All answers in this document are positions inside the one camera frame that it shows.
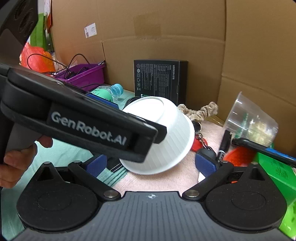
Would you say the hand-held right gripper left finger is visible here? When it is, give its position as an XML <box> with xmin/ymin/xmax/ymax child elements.
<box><xmin>29</xmin><ymin>154</ymin><xmax>122</xmax><ymax>202</ymax></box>

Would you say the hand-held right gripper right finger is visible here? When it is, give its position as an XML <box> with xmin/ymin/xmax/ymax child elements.
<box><xmin>182</xmin><ymin>149</ymin><xmax>275</xmax><ymax>202</ymax></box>

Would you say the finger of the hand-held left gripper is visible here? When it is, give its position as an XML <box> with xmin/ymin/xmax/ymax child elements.
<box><xmin>87</xmin><ymin>93</ymin><xmax>120</xmax><ymax>110</ymax></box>
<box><xmin>122</xmin><ymin>112</ymin><xmax>167</xmax><ymax>143</ymax></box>

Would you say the white paper bowl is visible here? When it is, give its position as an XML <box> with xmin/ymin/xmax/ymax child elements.
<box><xmin>119</xmin><ymin>96</ymin><xmax>196</xmax><ymax>175</ymax></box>

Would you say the green box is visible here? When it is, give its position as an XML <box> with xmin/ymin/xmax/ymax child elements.
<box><xmin>252</xmin><ymin>152</ymin><xmax>296</xmax><ymax>237</ymax></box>

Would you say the person's left hand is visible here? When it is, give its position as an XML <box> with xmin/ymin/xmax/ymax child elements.
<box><xmin>0</xmin><ymin>136</ymin><xmax>53</xmax><ymax>189</ymax></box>

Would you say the plastic bottle with blue cap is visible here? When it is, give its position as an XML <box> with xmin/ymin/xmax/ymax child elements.
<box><xmin>90</xmin><ymin>84</ymin><xmax>123</xmax><ymax>103</ymax></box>

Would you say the key bunch with red fob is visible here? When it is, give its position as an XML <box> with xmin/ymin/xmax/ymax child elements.
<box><xmin>191</xmin><ymin>121</ymin><xmax>217</xmax><ymax>154</ymax></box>

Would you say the black marker pen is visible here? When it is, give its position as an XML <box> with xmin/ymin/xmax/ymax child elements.
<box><xmin>216</xmin><ymin>130</ymin><xmax>232</xmax><ymax>163</ymax></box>

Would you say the mint green cloth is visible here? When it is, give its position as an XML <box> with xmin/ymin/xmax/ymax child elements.
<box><xmin>0</xmin><ymin>89</ymin><xmax>139</xmax><ymax>241</ymax></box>

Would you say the purple plastic basket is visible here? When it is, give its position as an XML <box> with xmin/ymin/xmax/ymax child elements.
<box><xmin>50</xmin><ymin>61</ymin><xmax>106</xmax><ymax>92</ymax></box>

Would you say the orange round lid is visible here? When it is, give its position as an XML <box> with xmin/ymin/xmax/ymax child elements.
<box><xmin>222</xmin><ymin>147</ymin><xmax>258</xmax><ymax>168</ymax></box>

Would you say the beige hair scrunchie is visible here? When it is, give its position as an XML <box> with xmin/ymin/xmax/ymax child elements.
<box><xmin>178</xmin><ymin>102</ymin><xmax>219</xmax><ymax>122</ymax></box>

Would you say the black printed box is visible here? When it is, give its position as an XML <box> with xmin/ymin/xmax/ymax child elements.
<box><xmin>133</xmin><ymin>60</ymin><xmax>188</xmax><ymax>107</ymax></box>

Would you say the black smartphone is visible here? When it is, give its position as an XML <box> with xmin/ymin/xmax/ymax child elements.
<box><xmin>232</xmin><ymin>138</ymin><xmax>296</xmax><ymax>168</ymax></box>

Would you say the orange plastic bag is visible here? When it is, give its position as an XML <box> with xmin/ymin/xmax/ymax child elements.
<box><xmin>20</xmin><ymin>43</ymin><xmax>56</xmax><ymax>73</ymax></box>

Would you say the clear plastic cup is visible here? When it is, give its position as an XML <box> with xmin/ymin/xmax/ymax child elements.
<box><xmin>223</xmin><ymin>91</ymin><xmax>279</xmax><ymax>146</ymax></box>

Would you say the white paper label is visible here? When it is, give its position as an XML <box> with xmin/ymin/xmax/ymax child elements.
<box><xmin>84</xmin><ymin>23</ymin><xmax>98</xmax><ymax>38</ymax></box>

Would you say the green paper bag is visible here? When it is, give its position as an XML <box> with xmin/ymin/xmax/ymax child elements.
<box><xmin>30</xmin><ymin>0</ymin><xmax>53</xmax><ymax>54</ymax></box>

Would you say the brown cardboard screen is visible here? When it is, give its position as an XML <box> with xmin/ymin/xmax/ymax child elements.
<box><xmin>50</xmin><ymin>0</ymin><xmax>296</xmax><ymax>130</ymax></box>

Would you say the thin black cable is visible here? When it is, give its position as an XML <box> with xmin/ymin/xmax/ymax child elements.
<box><xmin>27</xmin><ymin>53</ymin><xmax>105</xmax><ymax>78</ymax></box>

